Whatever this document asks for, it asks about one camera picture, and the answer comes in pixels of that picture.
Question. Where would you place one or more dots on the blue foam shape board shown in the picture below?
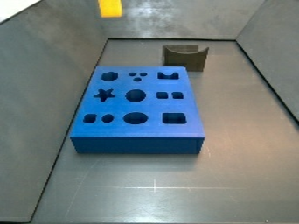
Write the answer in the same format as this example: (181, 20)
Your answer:
(138, 110)

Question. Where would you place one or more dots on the black curved fixture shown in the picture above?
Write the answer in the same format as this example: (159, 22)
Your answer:
(185, 56)

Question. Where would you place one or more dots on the yellow arch block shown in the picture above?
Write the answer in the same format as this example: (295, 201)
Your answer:
(110, 8)

